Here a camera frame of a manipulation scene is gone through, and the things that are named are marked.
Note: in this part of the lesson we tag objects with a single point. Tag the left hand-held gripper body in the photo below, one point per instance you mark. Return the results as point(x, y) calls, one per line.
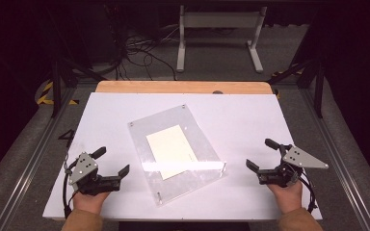
point(83, 168)

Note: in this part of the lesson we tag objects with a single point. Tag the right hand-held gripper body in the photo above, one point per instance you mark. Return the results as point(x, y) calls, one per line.
point(302, 159)

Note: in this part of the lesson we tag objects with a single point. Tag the clear acrylic frame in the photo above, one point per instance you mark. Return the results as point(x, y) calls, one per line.
point(202, 141)

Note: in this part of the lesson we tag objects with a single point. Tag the person's left hand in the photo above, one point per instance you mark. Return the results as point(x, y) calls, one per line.
point(88, 202)

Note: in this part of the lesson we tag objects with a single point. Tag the person's right hand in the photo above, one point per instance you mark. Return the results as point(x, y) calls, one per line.
point(289, 199)

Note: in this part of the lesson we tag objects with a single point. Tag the white board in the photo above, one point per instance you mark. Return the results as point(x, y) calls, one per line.
point(109, 122)

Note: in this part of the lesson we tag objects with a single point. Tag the cream paper card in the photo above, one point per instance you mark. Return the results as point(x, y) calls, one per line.
point(171, 150)

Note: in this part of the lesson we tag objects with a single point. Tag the black metal stand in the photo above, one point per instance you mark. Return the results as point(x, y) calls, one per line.
point(318, 93)
point(56, 86)

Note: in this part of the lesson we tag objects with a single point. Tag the yellow black floor tape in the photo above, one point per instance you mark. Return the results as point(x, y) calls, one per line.
point(46, 89)
point(282, 72)

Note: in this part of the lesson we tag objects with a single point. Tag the wooden table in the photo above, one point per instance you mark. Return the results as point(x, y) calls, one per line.
point(173, 87)

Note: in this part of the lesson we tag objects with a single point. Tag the white metal stand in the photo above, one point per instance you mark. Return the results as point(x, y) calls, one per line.
point(220, 20)

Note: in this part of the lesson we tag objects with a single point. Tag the aluminium floor rail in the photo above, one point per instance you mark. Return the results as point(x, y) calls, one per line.
point(337, 160)
point(32, 160)

